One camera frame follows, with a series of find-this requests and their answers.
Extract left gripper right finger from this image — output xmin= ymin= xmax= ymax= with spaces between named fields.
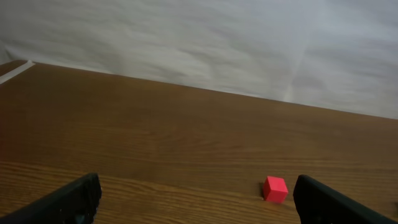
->
xmin=292 ymin=174 xmax=398 ymax=224

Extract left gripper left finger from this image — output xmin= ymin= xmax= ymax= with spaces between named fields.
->
xmin=0 ymin=172 xmax=103 ymax=224

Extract red cube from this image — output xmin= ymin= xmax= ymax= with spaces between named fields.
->
xmin=262 ymin=175 xmax=289 ymax=204

